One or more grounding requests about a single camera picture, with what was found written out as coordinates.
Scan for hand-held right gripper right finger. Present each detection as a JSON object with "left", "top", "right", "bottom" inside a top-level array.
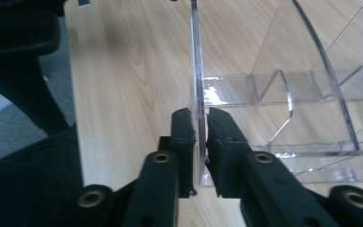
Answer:
[{"left": 205, "top": 106, "right": 342, "bottom": 227}]

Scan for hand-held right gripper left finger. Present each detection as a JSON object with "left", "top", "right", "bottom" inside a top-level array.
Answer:
[{"left": 122, "top": 107, "right": 199, "bottom": 227}]

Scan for clear acrylic divided box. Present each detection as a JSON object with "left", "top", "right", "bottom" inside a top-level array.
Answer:
[{"left": 190, "top": 0, "right": 363, "bottom": 187}]

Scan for black chair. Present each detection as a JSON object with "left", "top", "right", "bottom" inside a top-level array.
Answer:
[{"left": 0, "top": 0, "right": 85, "bottom": 227}]

